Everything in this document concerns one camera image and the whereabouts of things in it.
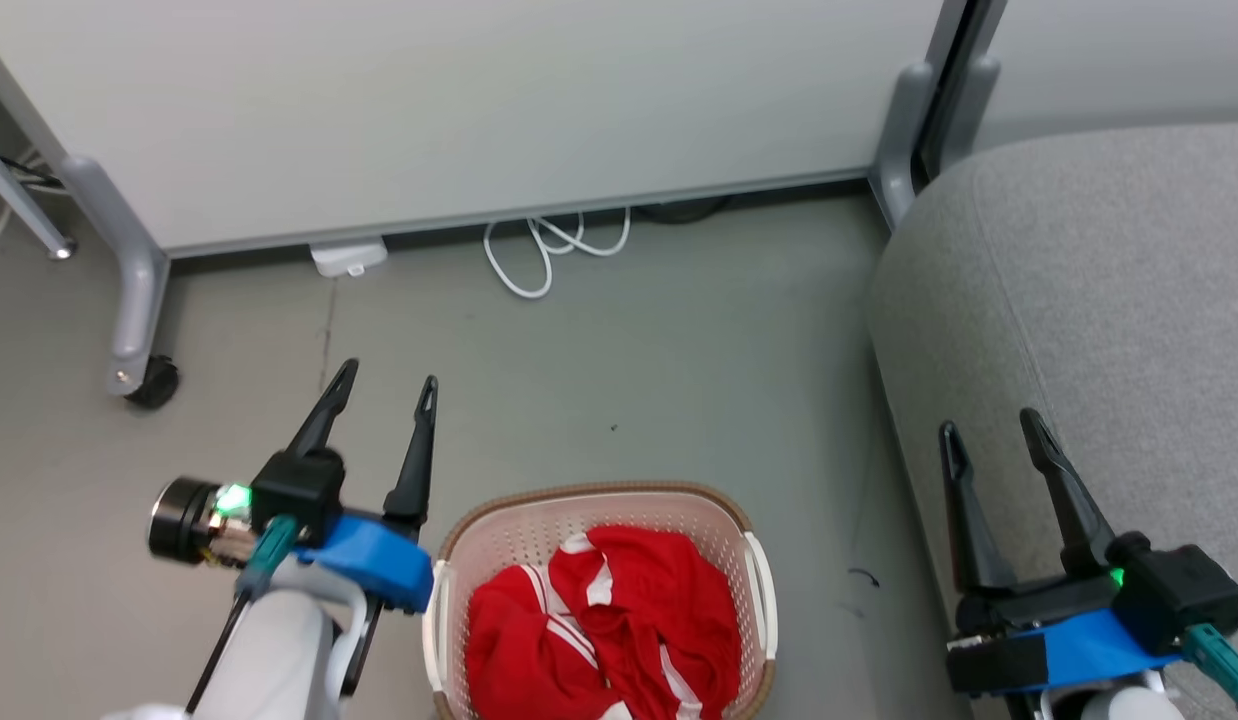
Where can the wide white partition panel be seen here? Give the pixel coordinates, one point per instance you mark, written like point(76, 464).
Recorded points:
point(459, 100)

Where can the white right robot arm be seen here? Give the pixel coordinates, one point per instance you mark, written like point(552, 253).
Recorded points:
point(1119, 705)

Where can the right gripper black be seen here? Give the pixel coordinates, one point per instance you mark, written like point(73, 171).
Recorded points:
point(1179, 585)

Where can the red white-striped clothing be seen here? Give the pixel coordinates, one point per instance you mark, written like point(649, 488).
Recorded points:
point(639, 610)

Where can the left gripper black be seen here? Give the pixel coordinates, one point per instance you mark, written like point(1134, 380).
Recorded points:
point(294, 490)

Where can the grey partition leg with caster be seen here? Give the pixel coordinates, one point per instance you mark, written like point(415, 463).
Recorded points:
point(129, 280)

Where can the grey fabric sofa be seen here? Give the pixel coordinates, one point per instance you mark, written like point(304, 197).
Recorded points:
point(1099, 300)

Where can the white perforated laundry basket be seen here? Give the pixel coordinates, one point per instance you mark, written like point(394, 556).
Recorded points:
point(539, 520)

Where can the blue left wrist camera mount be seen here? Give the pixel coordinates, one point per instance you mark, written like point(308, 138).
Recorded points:
point(374, 560)

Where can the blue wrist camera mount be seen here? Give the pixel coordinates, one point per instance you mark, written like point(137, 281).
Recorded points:
point(374, 560)
point(1089, 645)

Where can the narrow white partition panel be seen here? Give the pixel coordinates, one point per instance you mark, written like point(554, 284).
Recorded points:
point(1119, 60)

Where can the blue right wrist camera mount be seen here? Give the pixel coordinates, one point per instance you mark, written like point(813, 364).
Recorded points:
point(1089, 645)

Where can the white power adapter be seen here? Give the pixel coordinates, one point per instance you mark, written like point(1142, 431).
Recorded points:
point(349, 257)

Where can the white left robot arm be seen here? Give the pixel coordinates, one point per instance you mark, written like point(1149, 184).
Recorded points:
point(269, 650)

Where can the metal table leg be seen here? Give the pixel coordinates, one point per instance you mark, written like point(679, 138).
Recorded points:
point(24, 205)

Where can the black caster wheel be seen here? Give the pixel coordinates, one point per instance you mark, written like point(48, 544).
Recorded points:
point(157, 382)

